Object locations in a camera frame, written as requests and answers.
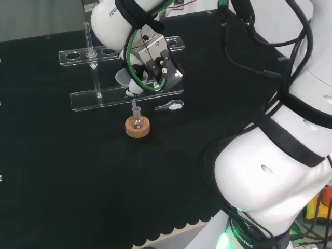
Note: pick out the clear weighing funnel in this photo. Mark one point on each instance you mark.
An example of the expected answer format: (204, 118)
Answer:
(175, 105)

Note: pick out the yellow stop button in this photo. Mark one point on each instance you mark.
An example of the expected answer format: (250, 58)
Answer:
(326, 202)

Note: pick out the translucent plastic funnel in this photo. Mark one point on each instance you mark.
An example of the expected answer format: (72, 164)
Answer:
(120, 77)

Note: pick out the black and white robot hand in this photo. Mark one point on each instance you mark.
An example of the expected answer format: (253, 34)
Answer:
(171, 75)

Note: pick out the black cloth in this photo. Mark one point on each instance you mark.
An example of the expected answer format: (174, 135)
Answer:
(77, 168)

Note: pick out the glass round-bottom flask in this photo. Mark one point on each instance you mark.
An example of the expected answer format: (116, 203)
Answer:
(136, 122)

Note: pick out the clear acrylic funnel stand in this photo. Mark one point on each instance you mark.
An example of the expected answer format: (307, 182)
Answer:
(85, 101)

